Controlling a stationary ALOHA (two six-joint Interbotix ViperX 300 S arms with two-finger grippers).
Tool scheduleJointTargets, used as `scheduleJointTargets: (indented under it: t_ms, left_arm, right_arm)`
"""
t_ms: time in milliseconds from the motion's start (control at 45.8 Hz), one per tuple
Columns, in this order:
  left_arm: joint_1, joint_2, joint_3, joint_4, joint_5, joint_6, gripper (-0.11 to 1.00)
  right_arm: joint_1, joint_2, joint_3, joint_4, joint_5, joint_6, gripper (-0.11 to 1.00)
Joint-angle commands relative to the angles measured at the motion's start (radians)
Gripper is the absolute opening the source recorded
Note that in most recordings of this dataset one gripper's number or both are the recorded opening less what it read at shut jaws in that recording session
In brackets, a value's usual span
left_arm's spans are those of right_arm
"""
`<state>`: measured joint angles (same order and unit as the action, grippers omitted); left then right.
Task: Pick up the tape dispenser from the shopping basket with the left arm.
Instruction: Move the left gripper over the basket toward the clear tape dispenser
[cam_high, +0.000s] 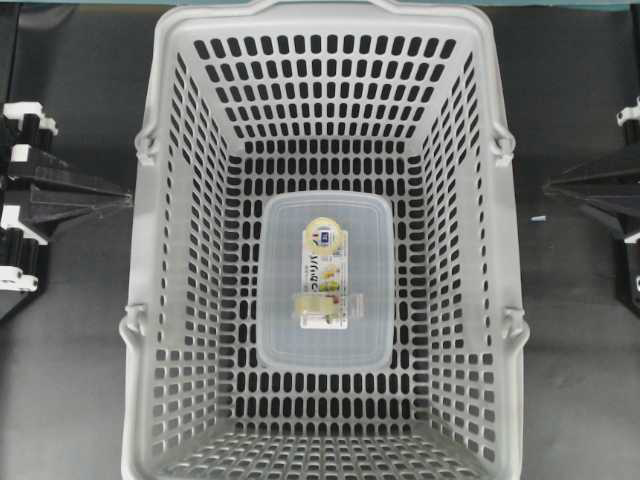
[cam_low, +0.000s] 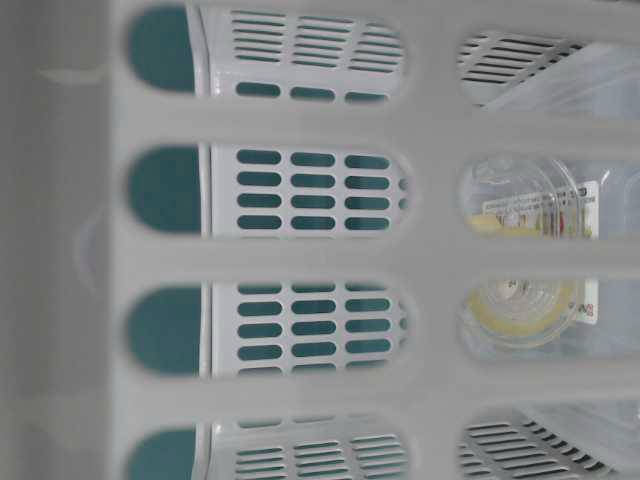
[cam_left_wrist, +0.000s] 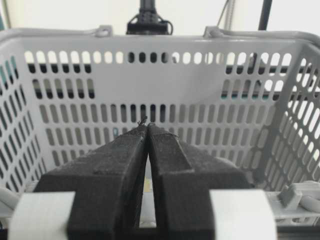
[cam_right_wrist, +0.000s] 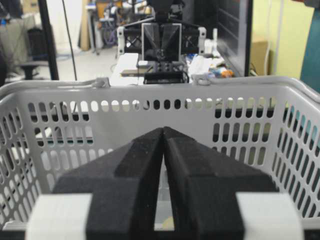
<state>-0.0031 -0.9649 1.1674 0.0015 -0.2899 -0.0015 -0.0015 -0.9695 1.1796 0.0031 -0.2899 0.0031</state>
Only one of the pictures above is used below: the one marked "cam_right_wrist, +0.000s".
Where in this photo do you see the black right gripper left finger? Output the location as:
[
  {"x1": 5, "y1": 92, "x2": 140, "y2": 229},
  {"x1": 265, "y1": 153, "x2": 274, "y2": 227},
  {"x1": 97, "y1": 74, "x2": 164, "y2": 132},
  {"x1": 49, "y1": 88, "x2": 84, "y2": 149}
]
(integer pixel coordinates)
[{"x1": 52, "y1": 128, "x2": 164, "y2": 240}]

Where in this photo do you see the white plastic shopping basket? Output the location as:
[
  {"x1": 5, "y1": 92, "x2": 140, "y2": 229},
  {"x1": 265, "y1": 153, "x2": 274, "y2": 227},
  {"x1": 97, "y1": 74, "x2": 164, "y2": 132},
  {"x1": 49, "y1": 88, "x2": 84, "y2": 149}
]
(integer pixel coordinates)
[{"x1": 0, "y1": 77, "x2": 320, "y2": 230}]

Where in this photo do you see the black monitor panel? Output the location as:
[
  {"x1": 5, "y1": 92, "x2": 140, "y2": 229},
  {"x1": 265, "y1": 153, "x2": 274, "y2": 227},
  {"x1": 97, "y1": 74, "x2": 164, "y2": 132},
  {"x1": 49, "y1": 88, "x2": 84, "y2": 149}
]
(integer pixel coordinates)
[{"x1": 217, "y1": 0, "x2": 254, "y2": 77}]

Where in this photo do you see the black white opposite gripper body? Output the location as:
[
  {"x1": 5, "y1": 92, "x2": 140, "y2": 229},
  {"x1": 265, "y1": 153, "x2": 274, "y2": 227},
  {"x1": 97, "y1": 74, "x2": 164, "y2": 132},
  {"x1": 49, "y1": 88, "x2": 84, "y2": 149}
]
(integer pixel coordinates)
[{"x1": 117, "y1": 21, "x2": 207, "y2": 84}]

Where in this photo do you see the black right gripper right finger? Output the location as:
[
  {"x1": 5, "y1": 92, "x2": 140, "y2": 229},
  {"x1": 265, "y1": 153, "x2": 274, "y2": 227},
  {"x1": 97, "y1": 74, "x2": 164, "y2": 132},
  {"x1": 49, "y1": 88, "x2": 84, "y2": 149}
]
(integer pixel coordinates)
[{"x1": 163, "y1": 126, "x2": 277, "y2": 240}]

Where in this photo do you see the black vertical pole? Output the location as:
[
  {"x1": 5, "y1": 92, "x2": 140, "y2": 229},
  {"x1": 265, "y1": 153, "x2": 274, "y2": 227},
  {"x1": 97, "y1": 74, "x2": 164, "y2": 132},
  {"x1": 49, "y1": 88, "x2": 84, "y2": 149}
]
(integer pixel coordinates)
[{"x1": 38, "y1": 0, "x2": 59, "y2": 81}]

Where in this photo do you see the white cluttered desk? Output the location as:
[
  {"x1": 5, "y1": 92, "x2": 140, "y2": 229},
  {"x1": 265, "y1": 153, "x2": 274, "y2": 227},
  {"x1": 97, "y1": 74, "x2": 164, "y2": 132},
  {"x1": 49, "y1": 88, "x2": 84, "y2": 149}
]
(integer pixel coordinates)
[{"x1": 109, "y1": 52, "x2": 236, "y2": 86}]

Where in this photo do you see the black office chair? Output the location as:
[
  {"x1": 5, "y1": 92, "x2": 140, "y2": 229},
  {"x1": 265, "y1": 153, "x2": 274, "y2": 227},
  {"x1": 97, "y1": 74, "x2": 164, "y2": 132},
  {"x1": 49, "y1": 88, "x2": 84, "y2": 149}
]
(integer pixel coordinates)
[{"x1": 16, "y1": 27, "x2": 50, "y2": 80}]

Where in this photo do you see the black hanging cable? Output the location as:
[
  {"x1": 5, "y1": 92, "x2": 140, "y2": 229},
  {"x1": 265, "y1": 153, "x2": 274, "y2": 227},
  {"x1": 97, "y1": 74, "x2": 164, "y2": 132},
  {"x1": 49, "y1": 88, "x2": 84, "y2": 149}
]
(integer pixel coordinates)
[{"x1": 61, "y1": 0, "x2": 78, "y2": 81}]

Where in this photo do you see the cardboard box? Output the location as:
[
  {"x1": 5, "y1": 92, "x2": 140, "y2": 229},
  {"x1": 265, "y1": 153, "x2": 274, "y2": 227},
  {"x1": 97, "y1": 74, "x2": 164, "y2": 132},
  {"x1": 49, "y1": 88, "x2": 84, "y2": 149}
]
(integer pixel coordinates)
[{"x1": 250, "y1": 40, "x2": 268, "y2": 76}]

